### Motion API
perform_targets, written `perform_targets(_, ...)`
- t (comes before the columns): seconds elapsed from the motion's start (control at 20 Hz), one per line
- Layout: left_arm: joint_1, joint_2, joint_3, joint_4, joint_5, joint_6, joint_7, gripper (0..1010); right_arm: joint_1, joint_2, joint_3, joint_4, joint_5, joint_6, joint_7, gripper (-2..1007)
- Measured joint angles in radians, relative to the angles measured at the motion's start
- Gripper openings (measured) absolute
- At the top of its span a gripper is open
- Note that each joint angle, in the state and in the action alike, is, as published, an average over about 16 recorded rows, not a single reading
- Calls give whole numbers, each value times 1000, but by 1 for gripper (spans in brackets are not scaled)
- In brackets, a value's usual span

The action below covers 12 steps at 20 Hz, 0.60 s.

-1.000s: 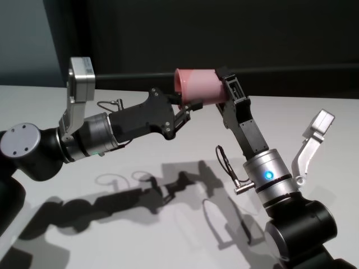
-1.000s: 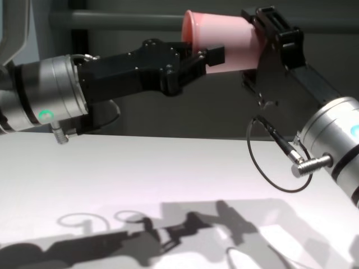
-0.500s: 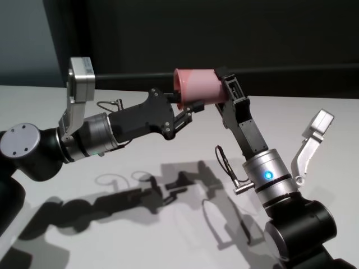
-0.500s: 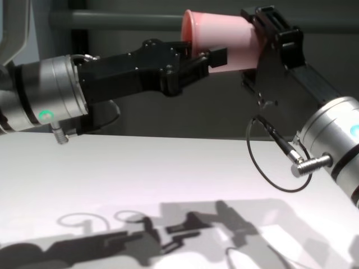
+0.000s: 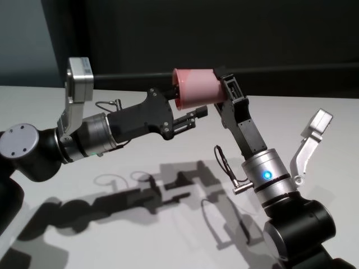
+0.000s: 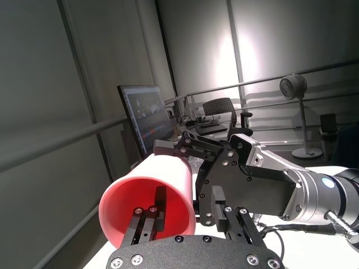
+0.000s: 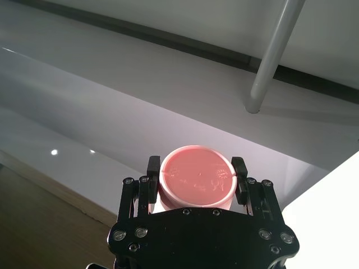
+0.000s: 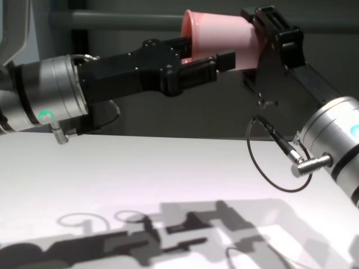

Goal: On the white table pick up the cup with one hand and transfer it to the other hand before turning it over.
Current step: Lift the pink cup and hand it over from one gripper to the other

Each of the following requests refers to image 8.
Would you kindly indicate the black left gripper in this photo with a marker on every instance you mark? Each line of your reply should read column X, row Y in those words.
column 126, row 73

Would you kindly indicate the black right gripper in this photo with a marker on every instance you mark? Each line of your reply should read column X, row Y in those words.
column 272, row 78

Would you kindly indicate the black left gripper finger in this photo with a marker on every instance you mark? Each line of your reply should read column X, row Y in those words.
column 225, row 61

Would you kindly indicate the pink plastic cup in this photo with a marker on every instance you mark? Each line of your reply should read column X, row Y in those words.
column 221, row 33

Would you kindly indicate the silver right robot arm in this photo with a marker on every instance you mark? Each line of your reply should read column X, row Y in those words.
column 333, row 129

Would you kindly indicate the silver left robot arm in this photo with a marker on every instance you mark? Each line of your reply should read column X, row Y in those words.
column 47, row 87

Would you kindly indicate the grey railing bar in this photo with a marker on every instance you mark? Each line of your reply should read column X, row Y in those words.
column 112, row 19

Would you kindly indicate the dark vertical post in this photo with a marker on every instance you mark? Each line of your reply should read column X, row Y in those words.
column 80, row 45

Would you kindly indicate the grey rounded frame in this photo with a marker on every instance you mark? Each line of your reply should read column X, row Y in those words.
column 25, row 22

